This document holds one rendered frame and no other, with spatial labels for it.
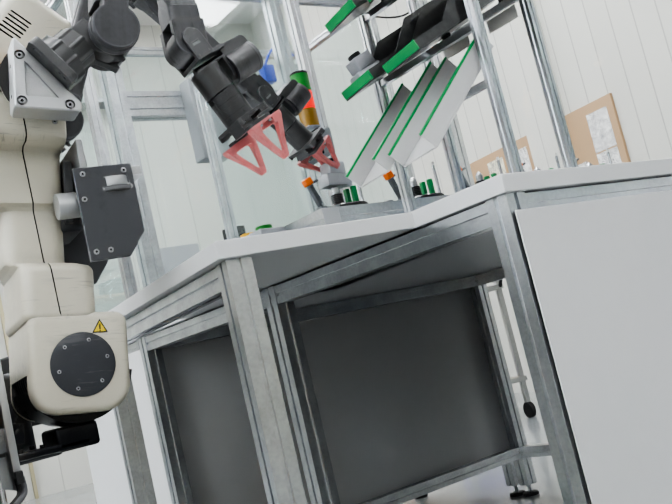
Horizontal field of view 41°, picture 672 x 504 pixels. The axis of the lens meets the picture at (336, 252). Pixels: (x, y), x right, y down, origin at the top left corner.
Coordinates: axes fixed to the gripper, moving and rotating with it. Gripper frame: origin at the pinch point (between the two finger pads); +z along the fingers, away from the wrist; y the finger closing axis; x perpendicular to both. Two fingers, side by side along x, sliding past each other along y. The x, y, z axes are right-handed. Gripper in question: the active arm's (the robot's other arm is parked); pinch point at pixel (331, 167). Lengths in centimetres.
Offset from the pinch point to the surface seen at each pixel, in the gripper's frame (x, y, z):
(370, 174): 11.4, -22.9, 1.3
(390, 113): -5.3, -22.8, -2.3
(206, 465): 54, 74, 41
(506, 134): 5, -54, 10
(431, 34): -4, -49, -13
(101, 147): -6, 81, -40
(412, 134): 6.9, -36.4, -0.4
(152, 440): 55, 81, 25
